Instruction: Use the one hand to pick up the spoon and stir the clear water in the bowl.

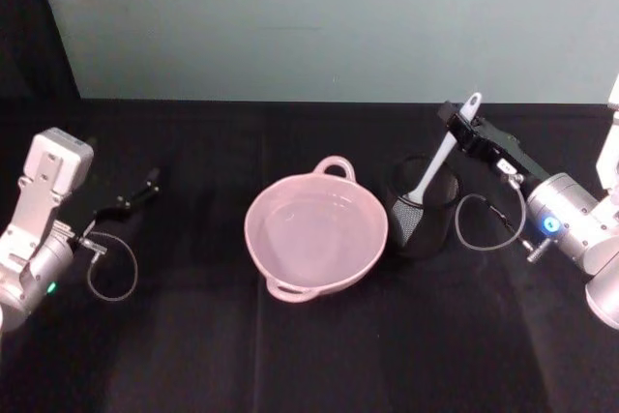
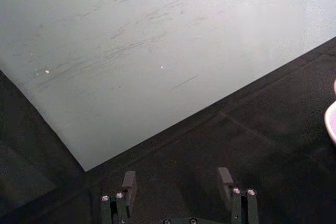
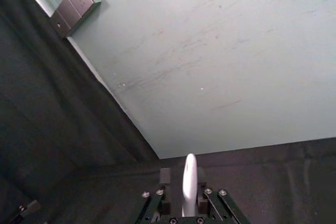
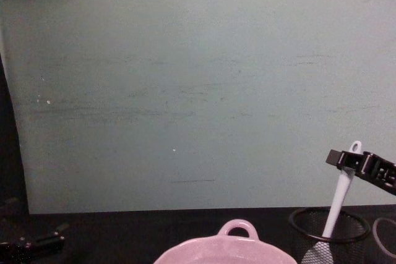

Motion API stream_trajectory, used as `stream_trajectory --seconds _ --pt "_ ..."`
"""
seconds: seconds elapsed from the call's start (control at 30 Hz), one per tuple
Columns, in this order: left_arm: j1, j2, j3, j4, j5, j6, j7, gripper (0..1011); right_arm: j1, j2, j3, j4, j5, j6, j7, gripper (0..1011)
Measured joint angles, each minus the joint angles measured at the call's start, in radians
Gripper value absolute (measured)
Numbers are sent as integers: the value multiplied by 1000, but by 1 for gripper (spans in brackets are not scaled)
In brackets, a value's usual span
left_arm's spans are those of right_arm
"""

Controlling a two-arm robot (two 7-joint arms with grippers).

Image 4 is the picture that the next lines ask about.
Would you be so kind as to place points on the white plastic rice spoon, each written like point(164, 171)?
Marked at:
point(340, 193)

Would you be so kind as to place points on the black table cloth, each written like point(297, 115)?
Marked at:
point(130, 236)

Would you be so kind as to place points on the black mesh pen cup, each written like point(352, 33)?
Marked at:
point(346, 250)

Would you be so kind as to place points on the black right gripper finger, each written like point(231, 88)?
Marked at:
point(348, 160)
point(379, 162)

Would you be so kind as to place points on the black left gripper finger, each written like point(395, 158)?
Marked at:
point(49, 242)
point(60, 227)

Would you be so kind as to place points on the clear round cup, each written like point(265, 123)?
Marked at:
point(378, 239)

